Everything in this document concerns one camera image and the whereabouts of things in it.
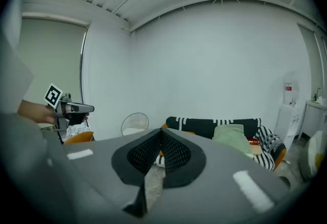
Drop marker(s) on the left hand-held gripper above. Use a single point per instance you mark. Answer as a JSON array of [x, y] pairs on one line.
[[53, 95]]

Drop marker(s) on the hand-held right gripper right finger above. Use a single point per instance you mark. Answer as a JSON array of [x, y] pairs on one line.
[[217, 179]]

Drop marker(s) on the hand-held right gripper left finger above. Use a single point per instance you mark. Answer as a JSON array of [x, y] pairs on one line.
[[102, 167]]

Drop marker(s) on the orange square cushion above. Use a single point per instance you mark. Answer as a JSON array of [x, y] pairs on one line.
[[191, 132]]

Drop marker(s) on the person's left forearm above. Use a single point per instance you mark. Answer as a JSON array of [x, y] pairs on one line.
[[35, 113]]

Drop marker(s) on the green knitted cushion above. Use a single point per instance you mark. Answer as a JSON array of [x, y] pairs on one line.
[[230, 136]]

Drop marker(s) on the black and white sofa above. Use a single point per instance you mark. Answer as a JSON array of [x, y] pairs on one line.
[[199, 126]]

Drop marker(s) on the black bag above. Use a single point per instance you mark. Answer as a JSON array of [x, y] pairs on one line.
[[76, 119]]

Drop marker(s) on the white crumpled plastic bag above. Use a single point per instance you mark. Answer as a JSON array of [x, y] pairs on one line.
[[75, 129]]

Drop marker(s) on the orange cushioned chair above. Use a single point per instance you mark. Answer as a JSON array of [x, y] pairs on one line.
[[79, 137]]

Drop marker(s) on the beige flat box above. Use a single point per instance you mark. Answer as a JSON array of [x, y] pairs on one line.
[[255, 150]]

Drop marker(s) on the red box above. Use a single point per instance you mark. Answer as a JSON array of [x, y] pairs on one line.
[[253, 142]]

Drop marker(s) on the grey roller blind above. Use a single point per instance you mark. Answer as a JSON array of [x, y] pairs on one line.
[[51, 59]]

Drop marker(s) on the person's light grey shirt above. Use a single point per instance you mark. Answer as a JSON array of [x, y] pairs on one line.
[[12, 72]]

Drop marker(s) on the white water dispenser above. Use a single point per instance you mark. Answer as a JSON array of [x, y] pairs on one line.
[[290, 115]]

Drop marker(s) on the white sink cabinet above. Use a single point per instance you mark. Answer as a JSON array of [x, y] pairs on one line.
[[313, 115]]

